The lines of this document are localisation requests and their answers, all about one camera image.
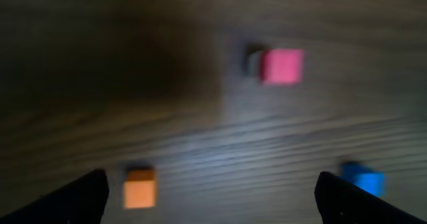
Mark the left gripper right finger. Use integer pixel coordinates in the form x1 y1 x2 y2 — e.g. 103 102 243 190
314 171 427 224

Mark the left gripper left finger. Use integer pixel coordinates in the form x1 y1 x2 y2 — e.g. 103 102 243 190
0 169 110 224

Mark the orange cube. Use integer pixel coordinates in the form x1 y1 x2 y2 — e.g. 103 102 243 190
123 167 157 210

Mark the red cube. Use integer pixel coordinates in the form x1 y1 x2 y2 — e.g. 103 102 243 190
259 48 305 86

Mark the blue cube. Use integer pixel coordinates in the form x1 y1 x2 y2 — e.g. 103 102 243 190
340 161 386 199

